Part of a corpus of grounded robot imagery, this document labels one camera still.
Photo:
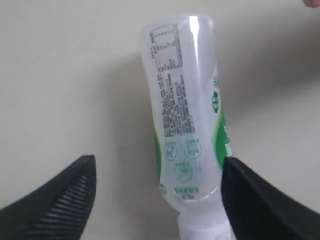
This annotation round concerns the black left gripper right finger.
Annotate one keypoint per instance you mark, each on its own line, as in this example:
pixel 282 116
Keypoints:
pixel 259 211

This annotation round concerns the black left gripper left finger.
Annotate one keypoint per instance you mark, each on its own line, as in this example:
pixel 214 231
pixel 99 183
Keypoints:
pixel 57 210

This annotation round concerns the white cap green label bottle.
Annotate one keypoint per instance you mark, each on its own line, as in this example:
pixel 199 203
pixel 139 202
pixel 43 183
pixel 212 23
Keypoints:
pixel 191 137

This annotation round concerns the person's open hand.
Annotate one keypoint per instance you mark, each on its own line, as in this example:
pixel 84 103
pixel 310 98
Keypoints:
pixel 312 3

